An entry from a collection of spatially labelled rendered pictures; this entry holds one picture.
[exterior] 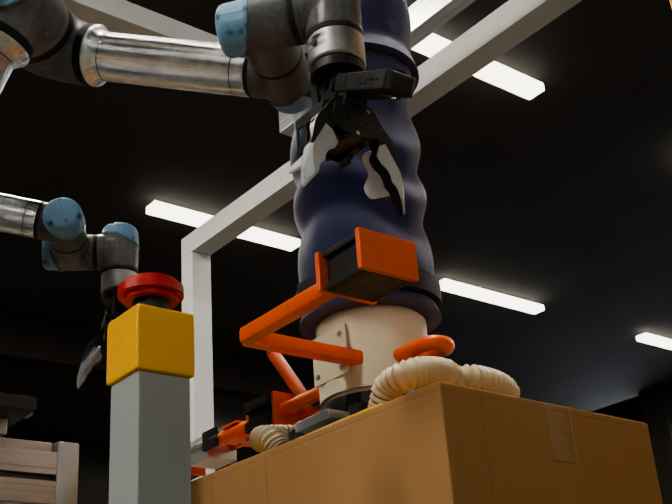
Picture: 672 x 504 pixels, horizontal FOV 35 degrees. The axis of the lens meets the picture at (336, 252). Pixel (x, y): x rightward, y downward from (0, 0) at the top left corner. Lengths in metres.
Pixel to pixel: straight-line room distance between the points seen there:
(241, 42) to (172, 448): 0.59
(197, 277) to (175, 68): 4.30
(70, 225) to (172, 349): 1.01
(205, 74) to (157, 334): 0.58
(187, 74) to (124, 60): 0.10
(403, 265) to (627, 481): 0.44
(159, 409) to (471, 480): 0.37
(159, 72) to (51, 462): 0.58
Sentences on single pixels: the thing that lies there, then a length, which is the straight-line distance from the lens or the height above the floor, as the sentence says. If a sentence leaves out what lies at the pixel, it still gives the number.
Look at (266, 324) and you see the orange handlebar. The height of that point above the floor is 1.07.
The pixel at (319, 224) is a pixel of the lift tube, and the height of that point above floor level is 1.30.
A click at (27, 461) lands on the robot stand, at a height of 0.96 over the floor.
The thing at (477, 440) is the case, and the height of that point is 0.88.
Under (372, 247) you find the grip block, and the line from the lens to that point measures 1.18.
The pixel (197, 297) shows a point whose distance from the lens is 5.80.
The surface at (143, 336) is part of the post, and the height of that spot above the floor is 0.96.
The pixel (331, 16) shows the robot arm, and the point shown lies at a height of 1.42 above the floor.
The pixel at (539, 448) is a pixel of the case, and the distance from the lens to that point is 1.31.
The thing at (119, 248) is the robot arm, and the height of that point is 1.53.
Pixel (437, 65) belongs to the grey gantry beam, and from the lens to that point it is 4.57.
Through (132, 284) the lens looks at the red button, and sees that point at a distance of 1.11.
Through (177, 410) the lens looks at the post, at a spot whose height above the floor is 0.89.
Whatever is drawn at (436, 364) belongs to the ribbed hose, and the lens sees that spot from 1.40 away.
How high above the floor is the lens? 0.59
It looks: 25 degrees up
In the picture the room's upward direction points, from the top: 4 degrees counter-clockwise
